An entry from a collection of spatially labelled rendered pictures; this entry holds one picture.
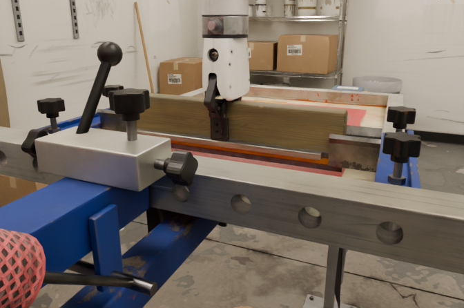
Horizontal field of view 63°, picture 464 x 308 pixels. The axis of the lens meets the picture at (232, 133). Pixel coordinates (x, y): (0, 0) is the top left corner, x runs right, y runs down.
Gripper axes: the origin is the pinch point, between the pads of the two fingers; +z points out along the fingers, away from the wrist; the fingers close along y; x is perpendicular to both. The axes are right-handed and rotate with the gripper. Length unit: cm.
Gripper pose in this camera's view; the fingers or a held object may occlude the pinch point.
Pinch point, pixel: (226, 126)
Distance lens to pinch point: 66.4
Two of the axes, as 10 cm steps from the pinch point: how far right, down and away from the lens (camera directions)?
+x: -9.2, -1.1, 3.8
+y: 3.9, -2.6, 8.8
